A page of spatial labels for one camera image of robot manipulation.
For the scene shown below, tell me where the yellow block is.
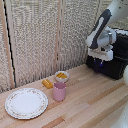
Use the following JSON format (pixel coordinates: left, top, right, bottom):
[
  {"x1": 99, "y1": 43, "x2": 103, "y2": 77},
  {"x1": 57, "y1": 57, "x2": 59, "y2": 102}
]
[{"x1": 41, "y1": 79, "x2": 54, "y2": 90}]

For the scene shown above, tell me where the woven folding screen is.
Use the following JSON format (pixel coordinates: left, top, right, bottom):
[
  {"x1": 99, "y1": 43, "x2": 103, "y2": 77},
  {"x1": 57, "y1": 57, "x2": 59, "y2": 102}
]
[{"x1": 0, "y1": 0, "x2": 128, "y2": 94}]

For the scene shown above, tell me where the pink cup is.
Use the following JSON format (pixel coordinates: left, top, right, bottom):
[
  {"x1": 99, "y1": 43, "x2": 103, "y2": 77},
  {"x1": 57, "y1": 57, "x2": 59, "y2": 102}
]
[{"x1": 52, "y1": 81, "x2": 67, "y2": 102}]

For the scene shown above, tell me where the small bowl with fries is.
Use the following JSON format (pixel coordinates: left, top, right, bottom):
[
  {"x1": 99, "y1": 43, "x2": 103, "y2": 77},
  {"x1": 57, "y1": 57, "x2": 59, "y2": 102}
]
[{"x1": 54, "y1": 70, "x2": 70, "y2": 84}]

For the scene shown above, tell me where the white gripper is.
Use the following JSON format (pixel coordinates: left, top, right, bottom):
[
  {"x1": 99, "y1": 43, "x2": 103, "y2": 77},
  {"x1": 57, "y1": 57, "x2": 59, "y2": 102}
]
[{"x1": 88, "y1": 30, "x2": 117, "y2": 69}]

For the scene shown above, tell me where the white floral rimmed plate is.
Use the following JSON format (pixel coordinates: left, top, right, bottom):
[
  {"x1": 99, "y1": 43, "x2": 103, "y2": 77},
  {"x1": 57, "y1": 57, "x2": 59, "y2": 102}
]
[{"x1": 4, "y1": 87, "x2": 49, "y2": 120}]

